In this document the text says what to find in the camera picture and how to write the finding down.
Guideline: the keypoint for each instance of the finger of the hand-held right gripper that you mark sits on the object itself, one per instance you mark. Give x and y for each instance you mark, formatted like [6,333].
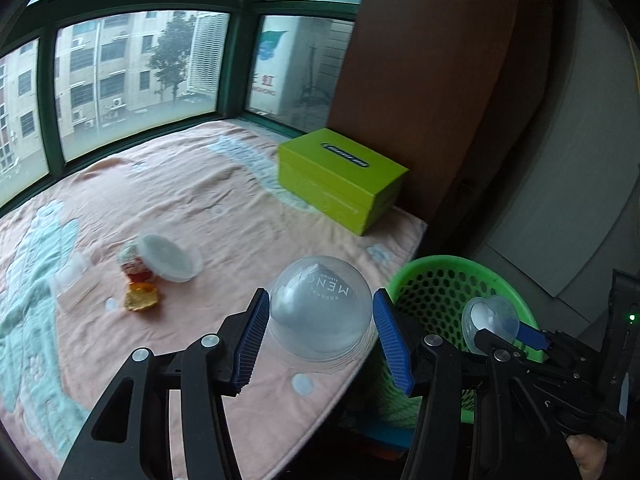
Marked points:
[489,337]
[532,334]

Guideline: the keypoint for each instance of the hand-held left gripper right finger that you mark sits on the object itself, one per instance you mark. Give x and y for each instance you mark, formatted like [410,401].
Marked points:
[395,345]

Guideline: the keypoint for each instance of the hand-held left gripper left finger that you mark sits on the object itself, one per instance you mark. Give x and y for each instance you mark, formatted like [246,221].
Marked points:
[250,340]

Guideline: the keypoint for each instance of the small clear plastic cup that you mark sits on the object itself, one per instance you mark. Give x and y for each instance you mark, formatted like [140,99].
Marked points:
[487,316]

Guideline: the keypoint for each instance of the green plastic perforated basket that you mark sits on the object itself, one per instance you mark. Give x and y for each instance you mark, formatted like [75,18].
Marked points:
[430,285]

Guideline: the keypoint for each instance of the clear dome lid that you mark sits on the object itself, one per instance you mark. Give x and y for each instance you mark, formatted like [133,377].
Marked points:
[320,315]

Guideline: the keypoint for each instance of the person's right hand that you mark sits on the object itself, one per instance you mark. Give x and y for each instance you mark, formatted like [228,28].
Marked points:
[586,455]

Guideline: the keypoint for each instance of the yellow crumpled snack wrapper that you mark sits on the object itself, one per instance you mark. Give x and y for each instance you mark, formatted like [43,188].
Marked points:
[142,297]

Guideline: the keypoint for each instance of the white round plastic lid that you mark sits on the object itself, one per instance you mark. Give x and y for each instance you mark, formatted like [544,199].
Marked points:
[167,257]

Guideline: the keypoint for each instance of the pink printed blanket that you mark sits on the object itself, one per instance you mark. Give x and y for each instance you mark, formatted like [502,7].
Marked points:
[200,200]

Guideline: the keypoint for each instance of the green cardboard box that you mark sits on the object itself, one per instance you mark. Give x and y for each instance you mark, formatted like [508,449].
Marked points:
[340,180]

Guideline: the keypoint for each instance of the clear plastic tray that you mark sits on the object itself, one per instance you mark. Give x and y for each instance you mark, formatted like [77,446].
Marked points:
[75,280]

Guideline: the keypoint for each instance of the brown wooden cabinet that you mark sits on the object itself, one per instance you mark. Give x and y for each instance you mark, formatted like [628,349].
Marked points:
[425,110]

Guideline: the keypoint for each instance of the tree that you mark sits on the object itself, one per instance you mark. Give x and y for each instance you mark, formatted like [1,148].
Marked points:
[170,55]

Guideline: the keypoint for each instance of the beige apartment building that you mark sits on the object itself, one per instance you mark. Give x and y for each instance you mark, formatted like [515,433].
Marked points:
[75,75]

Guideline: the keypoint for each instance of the dark green window frame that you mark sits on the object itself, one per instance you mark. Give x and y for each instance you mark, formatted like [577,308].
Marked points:
[240,60]

